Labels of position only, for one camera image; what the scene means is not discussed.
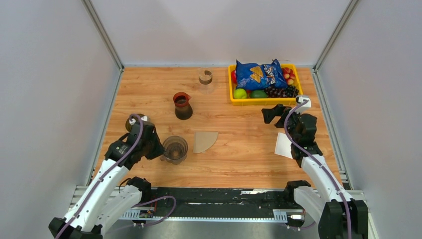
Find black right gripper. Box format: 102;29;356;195
261;104;305;142

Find smoky transparent coffee dripper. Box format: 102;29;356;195
160;135;188;165

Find brown paper coffee filter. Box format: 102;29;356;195
193;131;218;154

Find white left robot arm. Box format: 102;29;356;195
48;119;165;239

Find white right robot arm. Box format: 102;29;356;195
261;103;369;239

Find red-black coffee carafe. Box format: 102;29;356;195
173;92;193;120

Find dark green lime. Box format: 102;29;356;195
249;90;268;99

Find yellow plastic bin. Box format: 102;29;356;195
227;63;304;106

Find dark purple grape bunch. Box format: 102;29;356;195
264;86;299;98

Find white paper sheet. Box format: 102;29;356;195
274;132;292;159

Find yellow-green lime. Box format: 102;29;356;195
233;88;247;100

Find blue chips bag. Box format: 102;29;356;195
235;59;288;91

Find red-yellow small fruits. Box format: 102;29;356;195
282;67;296;86

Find red fruit in bin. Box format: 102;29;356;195
230;70;237;85

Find clear glass with brown sleeve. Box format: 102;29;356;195
198;67;214;94

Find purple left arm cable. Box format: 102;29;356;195
54;114;177;239

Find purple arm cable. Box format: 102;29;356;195
283;100;353;239
54;114;177;239

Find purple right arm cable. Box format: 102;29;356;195
283;100;353;239

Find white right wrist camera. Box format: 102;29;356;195
295;95;312;113

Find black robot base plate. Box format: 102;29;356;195
141;187;304;219

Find aluminium frame rail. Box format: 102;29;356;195
67;184;380;239

